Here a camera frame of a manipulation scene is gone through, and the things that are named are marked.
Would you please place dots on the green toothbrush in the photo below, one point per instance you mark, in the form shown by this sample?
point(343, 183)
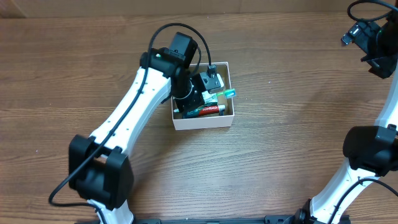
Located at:
point(227, 94)

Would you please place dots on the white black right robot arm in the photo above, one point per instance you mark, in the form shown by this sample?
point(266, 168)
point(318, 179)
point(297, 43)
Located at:
point(370, 151)

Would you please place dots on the white cardboard box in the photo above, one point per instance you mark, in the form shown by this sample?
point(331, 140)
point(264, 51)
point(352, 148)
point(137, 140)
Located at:
point(211, 120)

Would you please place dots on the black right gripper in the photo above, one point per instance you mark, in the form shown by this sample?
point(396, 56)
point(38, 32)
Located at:
point(384, 65)

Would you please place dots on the red green toothpaste tube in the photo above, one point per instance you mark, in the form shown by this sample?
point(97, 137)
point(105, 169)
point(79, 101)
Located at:
point(204, 111)

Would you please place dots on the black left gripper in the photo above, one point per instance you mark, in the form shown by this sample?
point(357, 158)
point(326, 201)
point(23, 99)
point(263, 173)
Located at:
point(186, 102)

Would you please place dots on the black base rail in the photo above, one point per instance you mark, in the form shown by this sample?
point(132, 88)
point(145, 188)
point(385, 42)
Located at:
point(268, 219)

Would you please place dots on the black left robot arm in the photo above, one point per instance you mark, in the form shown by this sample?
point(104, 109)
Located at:
point(99, 164)

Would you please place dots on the green soap box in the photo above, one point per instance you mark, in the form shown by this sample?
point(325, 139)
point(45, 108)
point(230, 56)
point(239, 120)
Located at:
point(210, 99)

